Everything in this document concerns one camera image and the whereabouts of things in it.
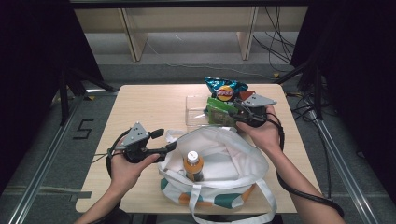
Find orange drink bottle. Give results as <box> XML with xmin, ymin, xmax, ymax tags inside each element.
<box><xmin>183</xmin><ymin>150</ymin><xmax>205</xmax><ymax>182</ymax></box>

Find person's left hand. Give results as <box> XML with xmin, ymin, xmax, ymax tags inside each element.
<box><xmin>108</xmin><ymin>152</ymin><xmax>161</xmax><ymax>194</ymax></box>

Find black curtain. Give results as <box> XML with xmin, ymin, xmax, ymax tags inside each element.
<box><xmin>0</xmin><ymin>0</ymin><xmax>105</xmax><ymax>194</ymax></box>
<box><xmin>290</xmin><ymin>0</ymin><xmax>396</xmax><ymax>200</ymax></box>

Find aluminium floor rail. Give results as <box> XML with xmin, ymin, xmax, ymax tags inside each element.
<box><xmin>307</xmin><ymin>110</ymin><xmax>379</xmax><ymax>224</ymax></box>
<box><xmin>6</xmin><ymin>91</ymin><xmax>87</xmax><ymax>224</ymax></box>

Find person's right hand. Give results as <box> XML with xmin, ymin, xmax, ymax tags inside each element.
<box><xmin>235</xmin><ymin>105</ymin><xmax>281</xmax><ymax>157</ymax></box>

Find blue chip bag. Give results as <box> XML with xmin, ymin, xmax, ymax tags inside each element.
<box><xmin>204</xmin><ymin>77</ymin><xmax>249</xmax><ymax>102</ymax></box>

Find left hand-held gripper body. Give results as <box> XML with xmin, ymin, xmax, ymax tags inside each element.
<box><xmin>119</xmin><ymin>121</ymin><xmax>163</xmax><ymax>164</ymax></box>

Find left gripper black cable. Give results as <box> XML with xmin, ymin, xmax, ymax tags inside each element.
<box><xmin>92</xmin><ymin>130</ymin><xmax>132</xmax><ymax>179</ymax></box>

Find white tote bag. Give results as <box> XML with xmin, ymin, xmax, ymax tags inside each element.
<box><xmin>158</xmin><ymin>125</ymin><xmax>278</xmax><ymax>224</ymax></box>

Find black floor cables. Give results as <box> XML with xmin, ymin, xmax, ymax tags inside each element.
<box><xmin>286</xmin><ymin>90</ymin><xmax>317</xmax><ymax>122</ymax></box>

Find clear plastic bin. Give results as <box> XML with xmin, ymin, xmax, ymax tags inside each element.
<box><xmin>185</xmin><ymin>95</ymin><xmax>241</xmax><ymax>127</ymax></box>

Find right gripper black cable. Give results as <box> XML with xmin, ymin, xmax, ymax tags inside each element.
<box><xmin>265</xmin><ymin>111</ymin><xmax>346</xmax><ymax>218</ymax></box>

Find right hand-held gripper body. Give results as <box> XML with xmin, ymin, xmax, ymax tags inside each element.
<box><xmin>241</xmin><ymin>93</ymin><xmax>277</xmax><ymax>128</ymax></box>

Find black hanging cables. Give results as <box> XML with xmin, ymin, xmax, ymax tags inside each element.
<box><xmin>251</xmin><ymin>6</ymin><xmax>297</xmax><ymax>73</ymax></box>

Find light wooden desk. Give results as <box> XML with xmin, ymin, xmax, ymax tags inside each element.
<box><xmin>71</xmin><ymin>0</ymin><xmax>309</xmax><ymax>63</ymax></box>

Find black metal stand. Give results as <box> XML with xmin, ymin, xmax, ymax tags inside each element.
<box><xmin>275</xmin><ymin>55</ymin><xmax>325</xmax><ymax>120</ymax></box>
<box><xmin>59</xmin><ymin>66</ymin><xmax>118</xmax><ymax>125</ymax></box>

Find green snack packet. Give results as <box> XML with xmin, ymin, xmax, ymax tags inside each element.
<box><xmin>205</xmin><ymin>96</ymin><xmax>239</xmax><ymax>127</ymax></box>

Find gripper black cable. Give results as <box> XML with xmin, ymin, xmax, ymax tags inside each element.
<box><xmin>265</xmin><ymin>111</ymin><xmax>346</xmax><ymax>218</ymax></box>
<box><xmin>92</xmin><ymin>130</ymin><xmax>132</xmax><ymax>179</ymax></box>

